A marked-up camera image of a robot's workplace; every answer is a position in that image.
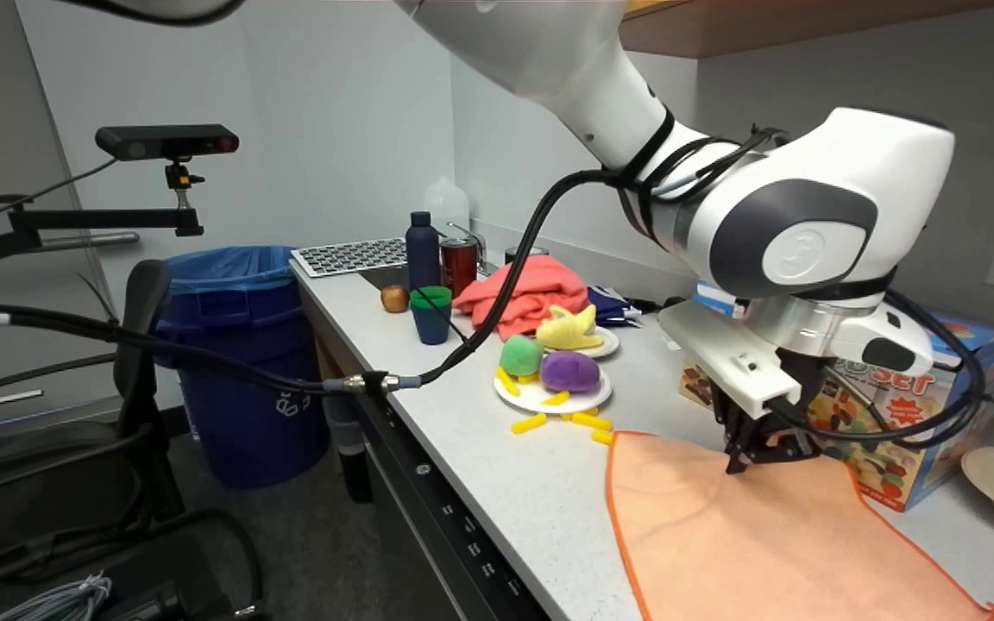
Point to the blue cup green rim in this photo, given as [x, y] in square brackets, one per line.
[432, 308]

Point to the yellow plush toy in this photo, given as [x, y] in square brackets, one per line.
[569, 330]

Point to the purple plush toy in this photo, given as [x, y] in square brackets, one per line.
[571, 375]

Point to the white plate with toys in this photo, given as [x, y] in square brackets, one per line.
[532, 397]

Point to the blue package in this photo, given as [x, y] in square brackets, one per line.
[612, 308]

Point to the black camera on stand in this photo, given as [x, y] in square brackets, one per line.
[164, 139]

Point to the coral red towel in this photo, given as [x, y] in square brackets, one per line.
[544, 284]

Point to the small plate under yellow toy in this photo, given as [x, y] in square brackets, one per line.
[604, 344]

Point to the play food set box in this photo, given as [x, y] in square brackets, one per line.
[891, 392]

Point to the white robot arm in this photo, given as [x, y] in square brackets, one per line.
[807, 234]

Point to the dark blue bottle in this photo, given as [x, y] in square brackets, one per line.
[424, 254]

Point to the keyboard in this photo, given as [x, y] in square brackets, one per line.
[351, 258]

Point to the yellow toy fry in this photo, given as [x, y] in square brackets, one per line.
[524, 427]
[596, 427]

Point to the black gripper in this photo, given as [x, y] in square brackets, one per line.
[780, 436]

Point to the small brown toy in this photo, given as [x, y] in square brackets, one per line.
[395, 297]

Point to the blue recycling bin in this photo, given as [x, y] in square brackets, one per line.
[248, 305]

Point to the dark red cup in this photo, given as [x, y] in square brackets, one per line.
[459, 262]

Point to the orange microfiber cloth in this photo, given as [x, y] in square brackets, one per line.
[775, 543]

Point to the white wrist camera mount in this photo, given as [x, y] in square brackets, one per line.
[734, 358]

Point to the green plush toy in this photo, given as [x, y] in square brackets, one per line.
[524, 358]

